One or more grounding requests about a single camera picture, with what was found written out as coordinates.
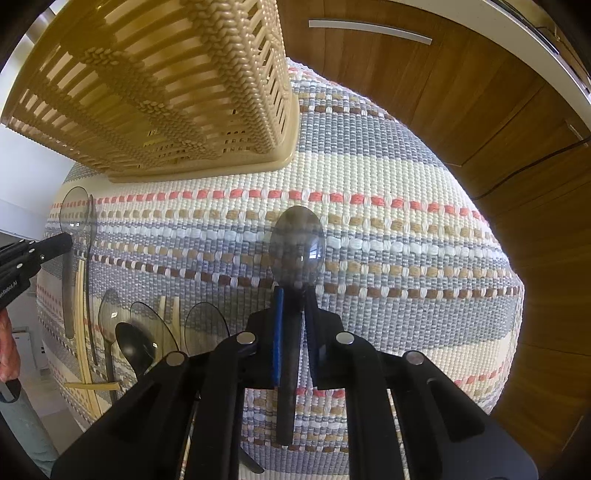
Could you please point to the wooden chopstick under spoons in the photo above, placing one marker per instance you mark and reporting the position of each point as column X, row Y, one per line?
column 168, row 318

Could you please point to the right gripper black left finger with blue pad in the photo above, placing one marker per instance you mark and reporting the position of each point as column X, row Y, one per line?
column 182, row 420

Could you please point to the clear smoky plastic spoon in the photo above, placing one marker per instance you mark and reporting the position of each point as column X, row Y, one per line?
column 146, row 319

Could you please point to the dark smoky plastic spoon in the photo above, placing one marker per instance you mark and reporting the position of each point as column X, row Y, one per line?
column 297, row 248

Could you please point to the long clear plastic spoon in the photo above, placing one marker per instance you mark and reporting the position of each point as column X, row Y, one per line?
column 76, row 219

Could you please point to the wooden chopstick pair left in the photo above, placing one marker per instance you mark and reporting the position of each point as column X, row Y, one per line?
column 80, row 339

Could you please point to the tan plastic woven basket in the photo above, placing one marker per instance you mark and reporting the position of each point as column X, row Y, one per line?
column 160, row 90

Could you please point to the striped woven table mat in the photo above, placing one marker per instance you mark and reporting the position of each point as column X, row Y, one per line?
column 411, row 262

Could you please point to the black plastic spoon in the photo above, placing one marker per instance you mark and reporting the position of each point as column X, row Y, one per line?
column 136, row 347

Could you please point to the clear plastic spoon left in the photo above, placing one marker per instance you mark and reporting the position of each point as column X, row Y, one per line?
column 107, row 321

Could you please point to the light green sleeve forearm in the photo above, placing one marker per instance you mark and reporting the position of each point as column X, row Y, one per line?
column 27, row 427

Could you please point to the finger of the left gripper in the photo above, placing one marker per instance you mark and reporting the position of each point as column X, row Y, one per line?
column 50, row 248

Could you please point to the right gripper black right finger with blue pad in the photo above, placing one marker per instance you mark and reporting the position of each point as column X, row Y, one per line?
column 405, row 417

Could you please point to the person's left hand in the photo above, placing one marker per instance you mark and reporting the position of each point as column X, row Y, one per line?
column 10, row 362

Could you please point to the clear plastic spoon right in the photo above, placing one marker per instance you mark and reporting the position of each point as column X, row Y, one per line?
column 204, row 328

